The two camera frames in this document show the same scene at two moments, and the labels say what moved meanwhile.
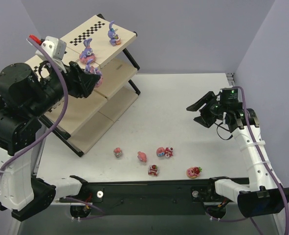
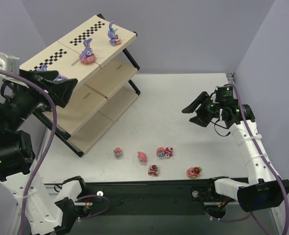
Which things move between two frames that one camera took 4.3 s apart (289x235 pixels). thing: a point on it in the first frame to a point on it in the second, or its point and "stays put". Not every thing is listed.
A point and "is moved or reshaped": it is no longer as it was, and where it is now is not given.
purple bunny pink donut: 95,70 is moved or reshaped
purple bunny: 87,54 stays put
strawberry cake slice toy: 153,170 stays put
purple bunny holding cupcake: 114,39 stays put
